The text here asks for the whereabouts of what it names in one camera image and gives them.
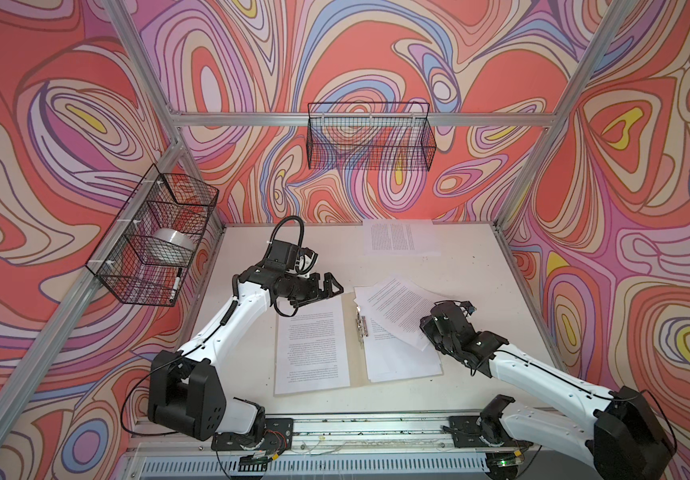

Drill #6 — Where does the printed paper sheet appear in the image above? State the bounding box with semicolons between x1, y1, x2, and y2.
362;219;441;257
274;297;351;396
355;287;443;383
354;277;443;351

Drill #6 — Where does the printed paper sheet front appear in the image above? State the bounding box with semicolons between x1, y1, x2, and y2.
354;277;443;351

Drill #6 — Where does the printed paper sheet back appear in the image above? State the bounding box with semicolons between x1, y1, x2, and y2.
362;219;441;257

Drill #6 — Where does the metal folder fastener clip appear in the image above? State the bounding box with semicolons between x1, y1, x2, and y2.
356;306;369;346

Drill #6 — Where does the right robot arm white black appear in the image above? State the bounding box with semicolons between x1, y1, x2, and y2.
420;300;678;479

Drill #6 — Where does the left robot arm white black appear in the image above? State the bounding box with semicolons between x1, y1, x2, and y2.
147;266;344;442

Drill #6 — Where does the silver tape roll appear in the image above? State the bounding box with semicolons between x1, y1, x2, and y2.
148;228;196;267

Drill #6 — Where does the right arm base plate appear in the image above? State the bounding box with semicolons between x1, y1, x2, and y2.
442;415;534;449

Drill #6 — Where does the aluminium front rail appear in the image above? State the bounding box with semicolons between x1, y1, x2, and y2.
116;410;628;480

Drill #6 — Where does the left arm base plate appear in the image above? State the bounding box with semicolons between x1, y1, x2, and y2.
211;417;294;454

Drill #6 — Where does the black wire basket back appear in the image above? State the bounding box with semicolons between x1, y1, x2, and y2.
306;100;437;172

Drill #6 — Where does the black wire basket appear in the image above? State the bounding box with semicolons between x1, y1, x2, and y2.
86;165;219;307
306;100;437;172

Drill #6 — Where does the black wire basket left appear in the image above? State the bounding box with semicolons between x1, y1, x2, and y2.
86;165;219;307

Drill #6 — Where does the aluminium frame post right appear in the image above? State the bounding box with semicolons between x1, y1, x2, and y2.
493;0;638;233

